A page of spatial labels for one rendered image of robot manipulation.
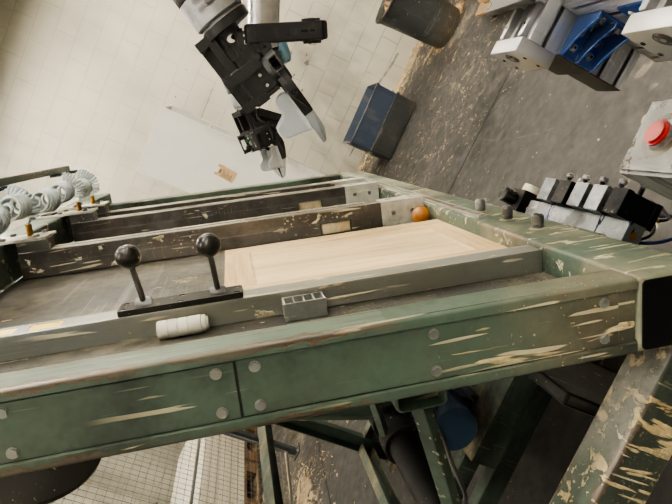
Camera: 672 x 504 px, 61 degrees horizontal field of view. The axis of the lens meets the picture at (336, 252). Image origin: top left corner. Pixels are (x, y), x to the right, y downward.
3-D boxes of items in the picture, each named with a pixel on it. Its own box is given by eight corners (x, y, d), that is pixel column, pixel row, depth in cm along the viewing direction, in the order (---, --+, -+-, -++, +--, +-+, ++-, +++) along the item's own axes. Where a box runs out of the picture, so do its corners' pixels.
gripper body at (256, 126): (245, 157, 155) (226, 114, 152) (266, 146, 160) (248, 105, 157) (262, 151, 149) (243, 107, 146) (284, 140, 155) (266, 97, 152)
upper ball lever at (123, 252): (157, 314, 93) (137, 253, 84) (133, 318, 92) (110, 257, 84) (157, 298, 96) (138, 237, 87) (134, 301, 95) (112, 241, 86)
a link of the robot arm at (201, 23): (225, -21, 80) (222, -32, 72) (246, 8, 81) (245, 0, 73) (183, 13, 80) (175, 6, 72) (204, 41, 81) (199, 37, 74)
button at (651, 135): (682, 123, 79) (671, 117, 78) (669, 150, 79) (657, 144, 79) (661, 124, 83) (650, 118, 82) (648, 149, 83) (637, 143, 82)
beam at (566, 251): (716, 338, 82) (718, 264, 79) (640, 353, 80) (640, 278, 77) (363, 191, 294) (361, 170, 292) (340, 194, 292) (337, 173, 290)
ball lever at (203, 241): (231, 302, 95) (219, 241, 86) (208, 306, 94) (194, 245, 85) (229, 286, 98) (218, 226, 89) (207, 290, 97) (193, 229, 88)
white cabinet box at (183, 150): (380, 205, 519) (161, 106, 468) (353, 261, 529) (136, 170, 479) (367, 193, 577) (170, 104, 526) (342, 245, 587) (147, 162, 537)
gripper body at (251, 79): (250, 115, 85) (196, 45, 81) (296, 79, 85) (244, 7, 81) (250, 118, 78) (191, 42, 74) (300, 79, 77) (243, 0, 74)
